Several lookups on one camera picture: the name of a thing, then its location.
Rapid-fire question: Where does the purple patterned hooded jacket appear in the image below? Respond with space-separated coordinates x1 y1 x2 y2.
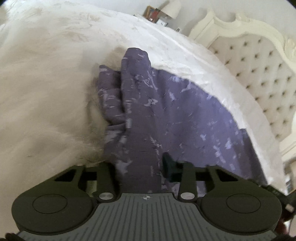
96 48 267 193

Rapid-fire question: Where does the cream bed comforter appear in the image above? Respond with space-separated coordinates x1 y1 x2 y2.
1 1 286 233

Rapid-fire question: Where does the tufted cream headboard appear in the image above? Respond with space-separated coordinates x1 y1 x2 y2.
189 9 295 162

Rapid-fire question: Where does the small alarm clock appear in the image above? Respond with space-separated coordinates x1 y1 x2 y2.
156 19 168 27

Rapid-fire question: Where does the white table lamp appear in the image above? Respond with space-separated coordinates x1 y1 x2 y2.
161 0 182 19

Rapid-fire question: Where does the wooden picture frame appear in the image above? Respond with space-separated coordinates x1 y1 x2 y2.
143 6 156 20

